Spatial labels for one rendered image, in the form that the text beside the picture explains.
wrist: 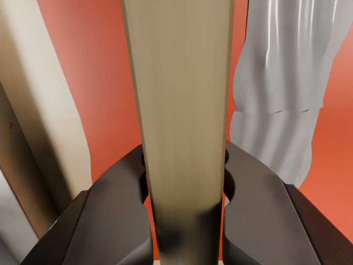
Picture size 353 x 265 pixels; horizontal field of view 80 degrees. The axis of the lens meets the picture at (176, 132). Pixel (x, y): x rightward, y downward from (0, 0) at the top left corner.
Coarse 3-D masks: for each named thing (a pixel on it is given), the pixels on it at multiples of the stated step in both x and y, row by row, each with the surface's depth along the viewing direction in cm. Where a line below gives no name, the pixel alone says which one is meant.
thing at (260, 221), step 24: (240, 168) 10; (264, 168) 10; (240, 192) 9; (264, 192) 8; (240, 216) 8; (264, 216) 8; (288, 216) 7; (240, 240) 7; (264, 240) 7; (288, 240) 7; (240, 264) 7; (264, 264) 6; (288, 264) 6; (312, 264) 6
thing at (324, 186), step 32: (96, 128) 19; (128, 128) 18; (320, 128) 18; (352, 128) 18; (96, 160) 20; (320, 160) 20; (352, 160) 20; (320, 192) 22; (352, 192) 21; (352, 224) 24
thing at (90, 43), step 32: (64, 0) 14; (96, 0) 14; (64, 32) 15; (96, 32) 15; (352, 32) 15; (64, 64) 16; (96, 64) 16; (128, 64) 16; (352, 64) 16; (96, 96) 17; (128, 96) 17; (352, 96) 17
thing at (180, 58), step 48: (144, 0) 5; (192, 0) 5; (144, 48) 6; (192, 48) 6; (144, 96) 6; (192, 96) 6; (144, 144) 7; (192, 144) 7; (192, 192) 8; (192, 240) 9
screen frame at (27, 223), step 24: (0, 96) 17; (0, 120) 17; (0, 144) 16; (24, 144) 19; (0, 168) 16; (24, 168) 19; (0, 192) 18; (24, 192) 19; (48, 192) 22; (0, 216) 19; (24, 216) 19; (48, 216) 22; (24, 240) 20
